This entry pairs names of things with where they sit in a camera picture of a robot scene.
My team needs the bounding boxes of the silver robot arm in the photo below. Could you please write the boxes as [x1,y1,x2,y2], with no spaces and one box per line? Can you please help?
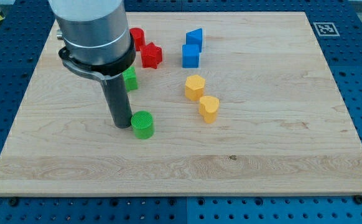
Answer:
[49,0,136,85]

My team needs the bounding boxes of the yellow hexagon block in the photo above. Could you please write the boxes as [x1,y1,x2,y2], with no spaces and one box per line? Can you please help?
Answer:
[185,75,205,101]

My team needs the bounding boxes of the green star block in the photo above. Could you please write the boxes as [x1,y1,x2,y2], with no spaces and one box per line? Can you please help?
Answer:
[123,66,138,92]

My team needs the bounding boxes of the red star block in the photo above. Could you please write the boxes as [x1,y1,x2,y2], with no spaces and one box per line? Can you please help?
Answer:
[140,42,162,69]

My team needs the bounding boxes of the yellow heart block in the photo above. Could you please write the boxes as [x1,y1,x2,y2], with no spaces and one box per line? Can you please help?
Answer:
[198,95,220,123]

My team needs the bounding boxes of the green cylinder block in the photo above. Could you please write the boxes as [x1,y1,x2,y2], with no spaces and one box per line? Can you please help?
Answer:
[131,111,155,139]

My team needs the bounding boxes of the blue cube block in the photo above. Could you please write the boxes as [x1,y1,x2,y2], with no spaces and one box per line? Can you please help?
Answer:
[182,44,200,68]

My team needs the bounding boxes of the light wooden board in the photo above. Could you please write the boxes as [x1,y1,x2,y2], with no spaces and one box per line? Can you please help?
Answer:
[0,12,362,197]

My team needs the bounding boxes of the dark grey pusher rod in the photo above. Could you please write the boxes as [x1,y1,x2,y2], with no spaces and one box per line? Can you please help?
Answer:
[101,73,132,129]

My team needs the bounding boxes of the blue triangle block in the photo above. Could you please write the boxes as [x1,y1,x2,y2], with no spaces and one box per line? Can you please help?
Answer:
[185,28,203,52]

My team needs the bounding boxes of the red cylinder block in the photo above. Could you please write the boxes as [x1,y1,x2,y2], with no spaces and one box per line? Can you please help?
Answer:
[130,27,146,51]

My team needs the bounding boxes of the white fiducial marker tag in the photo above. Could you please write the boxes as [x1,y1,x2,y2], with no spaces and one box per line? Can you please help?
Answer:
[313,22,340,37]

